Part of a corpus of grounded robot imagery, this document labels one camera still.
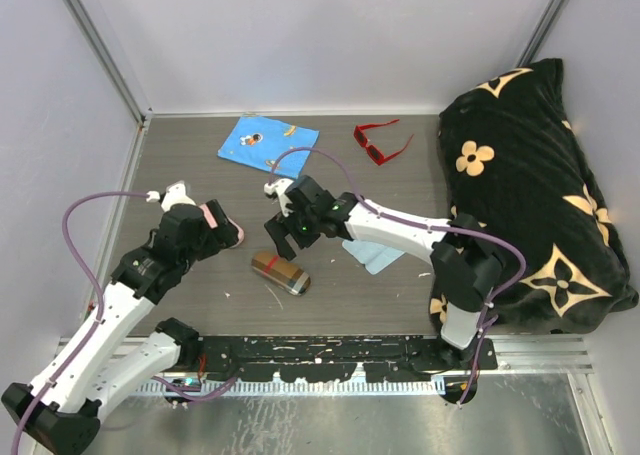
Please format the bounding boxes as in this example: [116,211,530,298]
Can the pink glasses case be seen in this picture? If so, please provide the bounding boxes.
[199,200,245,249]

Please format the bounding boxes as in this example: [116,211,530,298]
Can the brown striped glasses case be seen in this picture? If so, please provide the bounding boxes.
[251,251,311,296]

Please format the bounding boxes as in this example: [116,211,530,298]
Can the light blue cloth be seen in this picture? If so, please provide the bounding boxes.
[342,240,404,275]

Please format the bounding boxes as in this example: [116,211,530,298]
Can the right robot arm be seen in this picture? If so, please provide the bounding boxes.
[263,175,503,369]

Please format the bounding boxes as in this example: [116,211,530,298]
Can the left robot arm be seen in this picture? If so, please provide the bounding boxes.
[1,200,244,454]

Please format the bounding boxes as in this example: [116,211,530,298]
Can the red sunglasses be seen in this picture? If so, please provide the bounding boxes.
[353,119,414,166]

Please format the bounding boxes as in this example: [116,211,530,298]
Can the blue cartoon print cloth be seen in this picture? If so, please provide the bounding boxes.
[217,116,319,172]

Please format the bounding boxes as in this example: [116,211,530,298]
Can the black floral plush pillow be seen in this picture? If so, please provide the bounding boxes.
[437,58,639,334]

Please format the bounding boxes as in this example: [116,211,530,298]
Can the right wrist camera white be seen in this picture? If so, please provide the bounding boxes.
[263,178,294,217]

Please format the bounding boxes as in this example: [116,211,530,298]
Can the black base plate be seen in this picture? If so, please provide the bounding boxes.
[163,335,474,383]

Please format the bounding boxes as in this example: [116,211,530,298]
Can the aluminium front rail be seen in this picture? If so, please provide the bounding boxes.
[69,337,594,398]

